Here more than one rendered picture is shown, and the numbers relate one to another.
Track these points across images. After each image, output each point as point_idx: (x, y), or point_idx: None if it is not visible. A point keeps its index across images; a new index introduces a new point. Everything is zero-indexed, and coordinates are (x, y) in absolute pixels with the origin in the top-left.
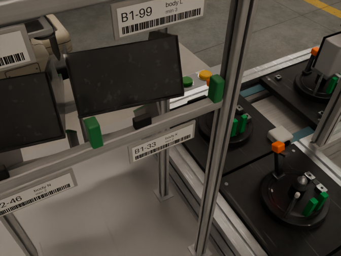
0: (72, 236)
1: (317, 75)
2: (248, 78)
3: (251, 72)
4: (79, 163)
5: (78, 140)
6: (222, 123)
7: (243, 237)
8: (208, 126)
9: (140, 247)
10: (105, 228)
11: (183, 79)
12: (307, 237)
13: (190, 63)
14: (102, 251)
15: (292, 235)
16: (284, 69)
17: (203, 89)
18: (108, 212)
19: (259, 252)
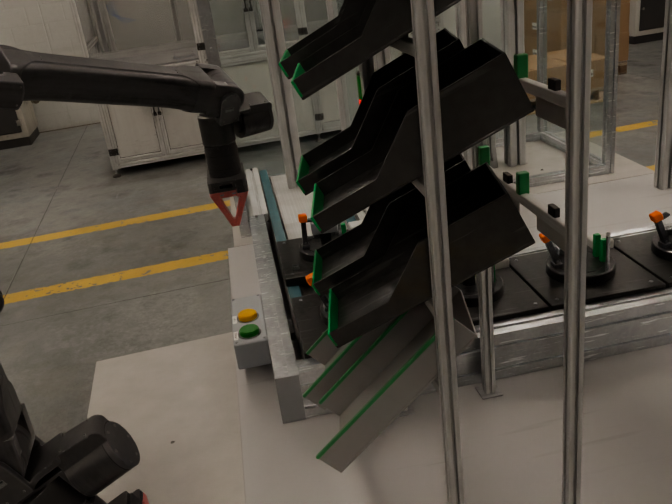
0: (440, 499)
1: (322, 236)
2: (276, 289)
3: (267, 285)
4: (308, 490)
5: (258, 490)
6: None
7: (501, 326)
8: None
9: (473, 436)
10: (438, 466)
11: (246, 330)
12: (511, 291)
13: (163, 357)
14: (471, 470)
15: (507, 298)
16: (281, 262)
17: (273, 322)
18: (413, 461)
19: (518, 319)
